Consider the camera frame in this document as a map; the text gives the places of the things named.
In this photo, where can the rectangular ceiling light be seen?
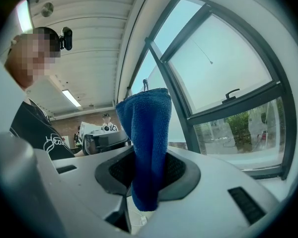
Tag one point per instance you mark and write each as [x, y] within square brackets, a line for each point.
[24, 16]
[71, 98]

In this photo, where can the clear window glass pane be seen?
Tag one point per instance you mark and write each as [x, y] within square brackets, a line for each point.
[218, 137]

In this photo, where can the white printed box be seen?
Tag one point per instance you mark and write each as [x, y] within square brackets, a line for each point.
[89, 130]

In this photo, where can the blue cloth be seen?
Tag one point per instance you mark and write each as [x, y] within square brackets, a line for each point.
[149, 133]

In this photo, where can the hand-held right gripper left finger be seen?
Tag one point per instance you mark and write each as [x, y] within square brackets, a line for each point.
[84, 182]

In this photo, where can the person's black printed t-shirt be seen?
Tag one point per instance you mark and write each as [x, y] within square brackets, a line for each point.
[34, 130]

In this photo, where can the black head-worn camera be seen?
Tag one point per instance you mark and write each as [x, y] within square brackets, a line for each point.
[66, 38]

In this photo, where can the person's head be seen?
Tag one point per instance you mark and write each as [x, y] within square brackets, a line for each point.
[29, 58]

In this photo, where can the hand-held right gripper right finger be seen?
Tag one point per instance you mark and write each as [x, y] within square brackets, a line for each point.
[208, 207]

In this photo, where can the small window glass pane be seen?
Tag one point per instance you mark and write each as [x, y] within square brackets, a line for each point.
[178, 21]

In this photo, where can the frosted window glass sash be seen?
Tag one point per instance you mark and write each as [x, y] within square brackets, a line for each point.
[213, 78]

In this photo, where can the round ceiling fixture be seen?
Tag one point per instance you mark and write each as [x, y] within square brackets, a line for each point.
[47, 9]

